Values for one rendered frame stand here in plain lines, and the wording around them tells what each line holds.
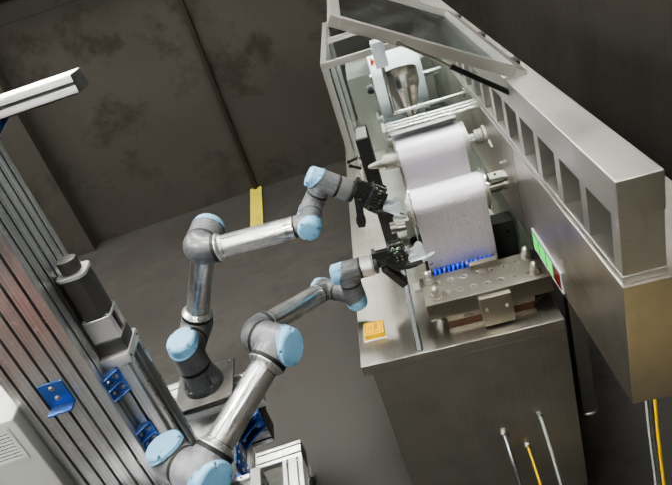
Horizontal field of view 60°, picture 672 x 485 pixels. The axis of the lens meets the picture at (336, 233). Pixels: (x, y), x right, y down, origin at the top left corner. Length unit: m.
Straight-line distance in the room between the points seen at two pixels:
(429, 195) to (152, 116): 4.32
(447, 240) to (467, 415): 0.61
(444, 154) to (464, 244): 0.34
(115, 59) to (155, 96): 0.46
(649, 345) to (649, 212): 0.29
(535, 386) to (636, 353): 0.86
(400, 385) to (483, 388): 0.28
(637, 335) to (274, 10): 4.88
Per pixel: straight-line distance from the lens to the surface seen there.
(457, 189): 1.96
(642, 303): 1.24
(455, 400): 2.10
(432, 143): 2.14
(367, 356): 1.99
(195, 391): 2.27
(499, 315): 1.95
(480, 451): 2.30
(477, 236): 2.03
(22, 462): 2.08
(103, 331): 1.87
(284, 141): 5.96
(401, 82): 2.53
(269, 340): 1.78
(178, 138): 5.99
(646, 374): 1.36
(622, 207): 1.12
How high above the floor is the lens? 2.17
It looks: 27 degrees down
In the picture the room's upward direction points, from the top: 19 degrees counter-clockwise
